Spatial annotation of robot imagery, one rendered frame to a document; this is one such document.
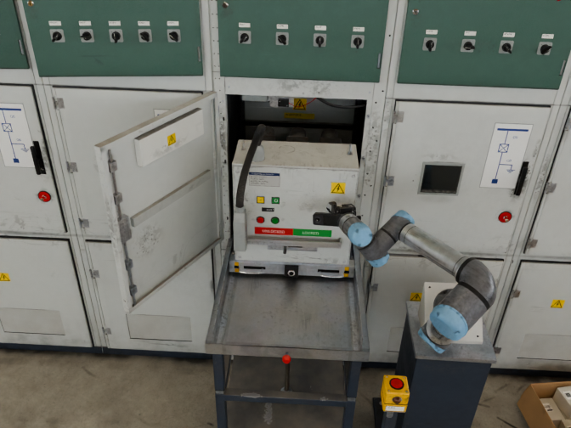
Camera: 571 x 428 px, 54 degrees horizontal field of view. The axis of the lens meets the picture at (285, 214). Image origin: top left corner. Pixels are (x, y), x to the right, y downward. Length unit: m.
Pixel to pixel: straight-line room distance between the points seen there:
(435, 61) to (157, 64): 1.07
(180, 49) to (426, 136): 1.05
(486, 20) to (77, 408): 2.60
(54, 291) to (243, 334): 1.27
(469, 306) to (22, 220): 2.06
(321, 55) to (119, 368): 2.02
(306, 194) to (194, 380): 1.39
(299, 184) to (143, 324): 1.35
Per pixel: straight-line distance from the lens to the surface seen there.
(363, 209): 2.56
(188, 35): 2.25
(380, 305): 2.91
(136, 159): 2.10
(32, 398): 3.30
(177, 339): 3.17
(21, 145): 2.69
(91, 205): 2.72
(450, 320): 1.74
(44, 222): 2.88
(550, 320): 3.18
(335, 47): 2.22
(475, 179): 2.55
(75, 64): 2.35
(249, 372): 2.96
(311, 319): 2.26
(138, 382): 3.21
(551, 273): 2.97
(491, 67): 2.34
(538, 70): 2.41
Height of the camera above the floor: 2.41
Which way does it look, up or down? 33 degrees down
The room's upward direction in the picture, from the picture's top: 2 degrees clockwise
